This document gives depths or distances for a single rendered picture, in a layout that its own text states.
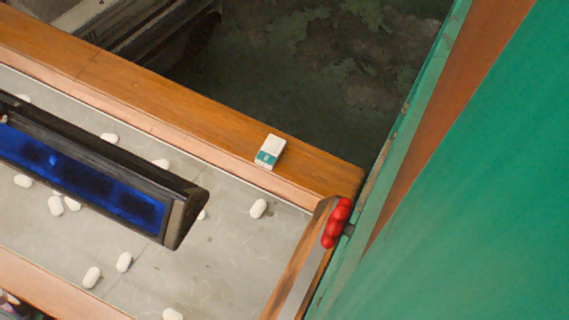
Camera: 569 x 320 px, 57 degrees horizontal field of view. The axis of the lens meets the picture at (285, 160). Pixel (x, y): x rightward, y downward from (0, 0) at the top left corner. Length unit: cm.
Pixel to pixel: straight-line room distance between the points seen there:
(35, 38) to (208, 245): 56
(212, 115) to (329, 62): 115
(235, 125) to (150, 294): 34
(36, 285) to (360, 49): 160
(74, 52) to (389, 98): 127
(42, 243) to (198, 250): 26
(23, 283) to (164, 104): 39
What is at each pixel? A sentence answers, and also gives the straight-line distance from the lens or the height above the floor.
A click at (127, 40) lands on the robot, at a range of 172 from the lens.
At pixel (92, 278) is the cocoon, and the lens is 92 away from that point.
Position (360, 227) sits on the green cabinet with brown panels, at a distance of 38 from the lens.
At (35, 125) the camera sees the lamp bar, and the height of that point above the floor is 111.
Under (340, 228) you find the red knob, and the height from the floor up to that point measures 126.
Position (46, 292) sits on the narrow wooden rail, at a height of 76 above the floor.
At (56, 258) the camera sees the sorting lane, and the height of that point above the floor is 74.
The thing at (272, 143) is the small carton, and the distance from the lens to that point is 97.
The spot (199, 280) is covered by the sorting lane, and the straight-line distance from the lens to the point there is 92.
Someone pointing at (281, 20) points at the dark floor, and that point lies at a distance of 223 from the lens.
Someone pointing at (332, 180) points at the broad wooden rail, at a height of 76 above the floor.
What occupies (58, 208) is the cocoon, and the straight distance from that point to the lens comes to 98.
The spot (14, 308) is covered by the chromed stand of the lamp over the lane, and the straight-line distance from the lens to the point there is 91.
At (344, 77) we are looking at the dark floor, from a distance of 208.
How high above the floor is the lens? 162
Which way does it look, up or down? 61 degrees down
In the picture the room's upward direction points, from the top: 10 degrees clockwise
